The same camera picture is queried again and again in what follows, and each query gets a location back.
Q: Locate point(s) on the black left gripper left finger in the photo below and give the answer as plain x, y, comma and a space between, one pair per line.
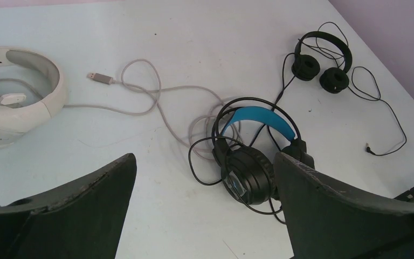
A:
83, 218

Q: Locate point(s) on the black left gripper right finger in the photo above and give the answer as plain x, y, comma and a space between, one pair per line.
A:
328, 218

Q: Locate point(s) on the small black on-ear headphones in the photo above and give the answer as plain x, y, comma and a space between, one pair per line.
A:
330, 42

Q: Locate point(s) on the white gaming headset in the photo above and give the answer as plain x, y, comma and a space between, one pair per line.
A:
17, 118

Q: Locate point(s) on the black headset with blue band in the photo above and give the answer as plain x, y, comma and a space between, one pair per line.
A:
246, 173

